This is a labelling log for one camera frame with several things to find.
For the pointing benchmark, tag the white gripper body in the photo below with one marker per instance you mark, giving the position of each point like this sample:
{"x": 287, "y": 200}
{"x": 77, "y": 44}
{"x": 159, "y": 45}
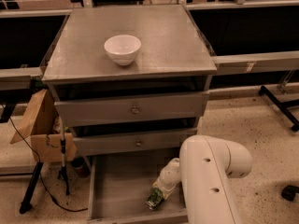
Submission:
{"x": 165, "y": 181}

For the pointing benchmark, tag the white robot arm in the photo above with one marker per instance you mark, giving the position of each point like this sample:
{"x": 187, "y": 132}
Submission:
{"x": 204, "y": 167}

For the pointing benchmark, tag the grey open bottom drawer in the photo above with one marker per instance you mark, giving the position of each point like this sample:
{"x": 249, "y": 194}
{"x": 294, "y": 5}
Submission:
{"x": 122, "y": 182}

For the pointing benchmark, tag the brass middle drawer knob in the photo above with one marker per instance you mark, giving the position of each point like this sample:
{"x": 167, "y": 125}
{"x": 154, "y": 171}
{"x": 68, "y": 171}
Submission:
{"x": 138, "y": 143}

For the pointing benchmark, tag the brass drawer knob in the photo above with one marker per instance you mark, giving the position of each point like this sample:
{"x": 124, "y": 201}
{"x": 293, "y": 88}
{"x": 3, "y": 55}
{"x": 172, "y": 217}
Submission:
{"x": 135, "y": 109}
{"x": 138, "y": 143}

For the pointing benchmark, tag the grey middle drawer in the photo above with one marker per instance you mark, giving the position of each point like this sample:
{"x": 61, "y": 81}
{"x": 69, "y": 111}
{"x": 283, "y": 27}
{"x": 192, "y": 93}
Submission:
{"x": 125, "y": 142}

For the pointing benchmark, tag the brass top drawer knob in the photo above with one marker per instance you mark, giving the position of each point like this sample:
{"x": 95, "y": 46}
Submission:
{"x": 135, "y": 109}

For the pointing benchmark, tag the grey top drawer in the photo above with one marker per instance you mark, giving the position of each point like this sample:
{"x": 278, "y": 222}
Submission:
{"x": 118, "y": 109}

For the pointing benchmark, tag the grey wooden drawer cabinet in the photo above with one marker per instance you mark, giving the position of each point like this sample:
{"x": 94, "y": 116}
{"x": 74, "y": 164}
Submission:
{"x": 131, "y": 84}

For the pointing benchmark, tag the dark round cup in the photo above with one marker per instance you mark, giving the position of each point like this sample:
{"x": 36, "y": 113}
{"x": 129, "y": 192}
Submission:
{"x": 80, "y": 167}

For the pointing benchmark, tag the open cardboard box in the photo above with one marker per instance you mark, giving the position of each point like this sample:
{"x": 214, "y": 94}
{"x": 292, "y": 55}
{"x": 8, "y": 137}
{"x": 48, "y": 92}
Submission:
{"x": 37, "y": 123}

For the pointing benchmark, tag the black caster wheel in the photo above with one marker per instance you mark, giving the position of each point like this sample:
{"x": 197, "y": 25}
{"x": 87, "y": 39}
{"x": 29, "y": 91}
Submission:
{"x": 289, "y": 193}

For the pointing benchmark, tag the black stand base right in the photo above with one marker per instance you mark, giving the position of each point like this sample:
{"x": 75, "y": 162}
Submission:
{"x": 284, "y": 107}

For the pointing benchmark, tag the white ceramic bowl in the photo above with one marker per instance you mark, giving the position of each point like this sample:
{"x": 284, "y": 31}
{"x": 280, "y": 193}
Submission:
{"x": 122, "y": 49}

